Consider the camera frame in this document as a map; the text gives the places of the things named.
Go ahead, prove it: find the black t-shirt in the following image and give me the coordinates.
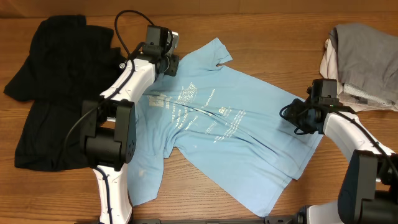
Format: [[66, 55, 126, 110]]
[[4, 16, 125, 171]]

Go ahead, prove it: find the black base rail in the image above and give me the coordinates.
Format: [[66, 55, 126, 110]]
[[128, 214, 307, 224]]

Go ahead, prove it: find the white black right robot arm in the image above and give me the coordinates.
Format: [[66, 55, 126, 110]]
[[279, 99, 397, 223]]

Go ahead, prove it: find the light blue printed t-shirt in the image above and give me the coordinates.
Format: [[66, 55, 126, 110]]
[[127, 39, 322, 217]]

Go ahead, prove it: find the grey folded garment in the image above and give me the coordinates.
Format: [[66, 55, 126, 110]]
[[330, 23, 397, 105]]

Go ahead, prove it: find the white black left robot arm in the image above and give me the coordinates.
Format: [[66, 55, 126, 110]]
[[80, 42, 178, 223]]

